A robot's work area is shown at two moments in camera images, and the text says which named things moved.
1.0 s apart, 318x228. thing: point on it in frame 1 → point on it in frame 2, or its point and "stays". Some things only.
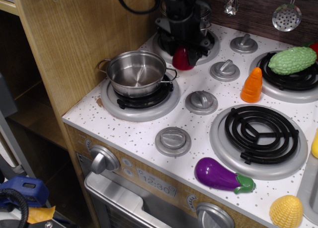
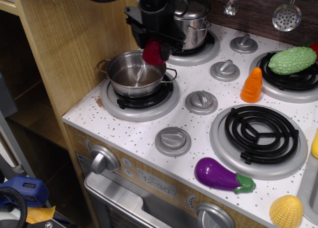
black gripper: [172, 34] → [164, 23]
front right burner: [265, 142] stays
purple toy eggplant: [209, 173] stays
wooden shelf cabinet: [53, 39] stays
